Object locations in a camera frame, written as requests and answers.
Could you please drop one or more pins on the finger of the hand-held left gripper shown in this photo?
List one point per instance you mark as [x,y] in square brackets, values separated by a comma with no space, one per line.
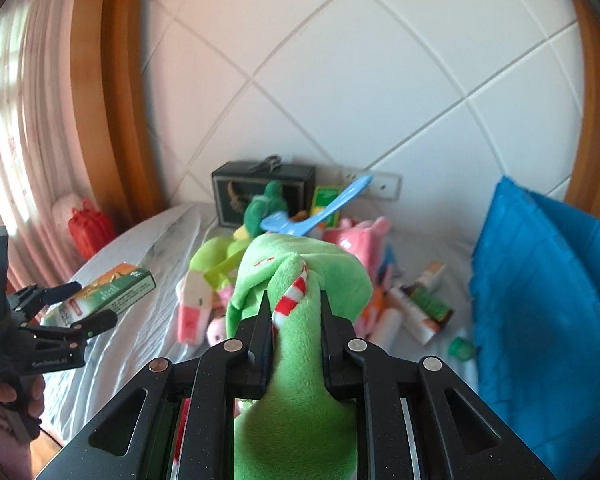
[85,324]
[50,294]

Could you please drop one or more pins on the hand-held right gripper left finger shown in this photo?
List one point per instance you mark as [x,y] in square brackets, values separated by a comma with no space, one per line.
[260,355]

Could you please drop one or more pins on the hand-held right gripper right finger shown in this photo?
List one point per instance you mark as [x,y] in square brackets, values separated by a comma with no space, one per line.
[337,360]

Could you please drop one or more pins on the green plush with striped band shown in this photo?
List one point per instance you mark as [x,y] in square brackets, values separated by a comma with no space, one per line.
[300,410]

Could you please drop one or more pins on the blue plastic crate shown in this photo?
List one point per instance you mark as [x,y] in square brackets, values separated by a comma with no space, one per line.
[545,310]

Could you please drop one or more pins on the person's left forearm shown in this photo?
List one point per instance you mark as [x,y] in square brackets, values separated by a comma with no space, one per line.
[0,452]

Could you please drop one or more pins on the green cardboard box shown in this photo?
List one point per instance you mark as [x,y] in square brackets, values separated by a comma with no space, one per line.
[110,285]

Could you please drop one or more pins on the small pink plush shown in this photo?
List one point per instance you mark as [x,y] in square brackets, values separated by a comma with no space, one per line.
[216,330]

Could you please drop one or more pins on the white bottle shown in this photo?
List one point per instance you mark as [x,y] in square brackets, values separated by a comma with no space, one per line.
[387,327]

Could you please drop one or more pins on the red bag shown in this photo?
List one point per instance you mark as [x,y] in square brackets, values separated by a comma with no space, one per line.
[92,230]

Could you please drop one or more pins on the pink white toy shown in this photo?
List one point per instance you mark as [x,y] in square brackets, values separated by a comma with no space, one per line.
[195,305]

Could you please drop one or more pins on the brown tube with green label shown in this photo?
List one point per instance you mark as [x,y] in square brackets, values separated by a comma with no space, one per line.
[425,310]

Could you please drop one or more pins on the pink plush toy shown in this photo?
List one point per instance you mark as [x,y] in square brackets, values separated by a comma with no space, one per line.
[360,240]

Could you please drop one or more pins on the small green cap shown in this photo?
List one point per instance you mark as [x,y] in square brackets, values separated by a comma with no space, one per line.
[461,349]

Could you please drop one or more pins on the orange and white tube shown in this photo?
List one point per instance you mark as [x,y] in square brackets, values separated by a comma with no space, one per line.
[432,275]

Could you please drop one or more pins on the dark green duck plush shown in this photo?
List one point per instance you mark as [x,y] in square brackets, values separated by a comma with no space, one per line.
[260,210]

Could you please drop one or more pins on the blue plastic spoon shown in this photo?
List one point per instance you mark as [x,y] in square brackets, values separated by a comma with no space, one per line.
[330,205]

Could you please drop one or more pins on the yellow-green small box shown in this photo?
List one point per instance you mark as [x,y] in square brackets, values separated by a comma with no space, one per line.
[325,200]

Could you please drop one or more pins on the pink curtain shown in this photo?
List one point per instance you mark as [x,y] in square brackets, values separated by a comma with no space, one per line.
[25,135]

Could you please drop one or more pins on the black box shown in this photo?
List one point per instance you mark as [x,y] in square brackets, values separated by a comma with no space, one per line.
[235,195]

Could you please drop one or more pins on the grey metal clip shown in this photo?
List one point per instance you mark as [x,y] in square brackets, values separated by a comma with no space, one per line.
[267,164]

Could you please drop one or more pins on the white wall socket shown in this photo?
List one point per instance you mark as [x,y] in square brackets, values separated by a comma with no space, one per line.
[380,185]

